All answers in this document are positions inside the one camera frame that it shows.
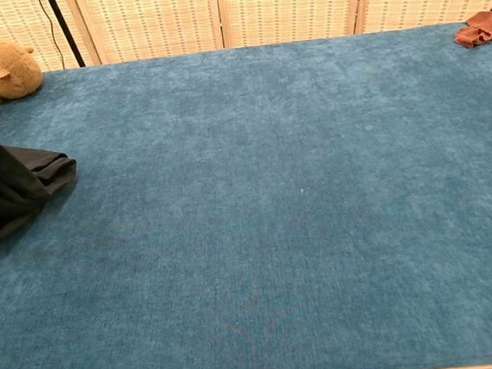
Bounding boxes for thin black hanging cable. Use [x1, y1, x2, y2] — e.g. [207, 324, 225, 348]
[37, 0, 66, 72]

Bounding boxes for bamboo folding screen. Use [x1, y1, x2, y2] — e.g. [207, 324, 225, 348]
[0, 0, 492, 77]

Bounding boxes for black trousers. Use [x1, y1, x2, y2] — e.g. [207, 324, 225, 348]
[0, 129, 85, 248]

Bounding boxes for blue table cloth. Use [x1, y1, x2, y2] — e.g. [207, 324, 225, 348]
[0, 17, 492, 369]

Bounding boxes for rust brown crumpled cloth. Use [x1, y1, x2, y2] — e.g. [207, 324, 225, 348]
[451, 7, 492, 51]

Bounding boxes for black tripod stand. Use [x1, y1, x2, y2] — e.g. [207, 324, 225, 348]
[45, 0, 87, 71]

